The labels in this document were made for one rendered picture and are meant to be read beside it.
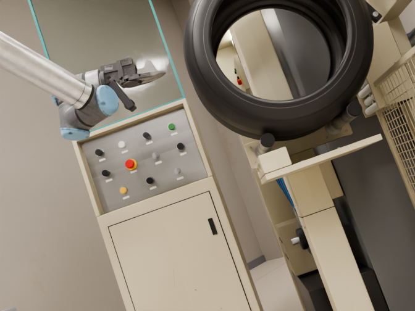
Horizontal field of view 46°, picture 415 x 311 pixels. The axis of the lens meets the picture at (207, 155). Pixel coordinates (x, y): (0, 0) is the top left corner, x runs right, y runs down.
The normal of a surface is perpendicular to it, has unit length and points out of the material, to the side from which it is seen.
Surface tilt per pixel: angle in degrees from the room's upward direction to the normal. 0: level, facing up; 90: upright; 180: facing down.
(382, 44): 90
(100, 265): 90
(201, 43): 87
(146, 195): 90
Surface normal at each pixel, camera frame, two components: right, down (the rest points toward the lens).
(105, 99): 0.80, -0.32
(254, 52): -0.07, -0.10
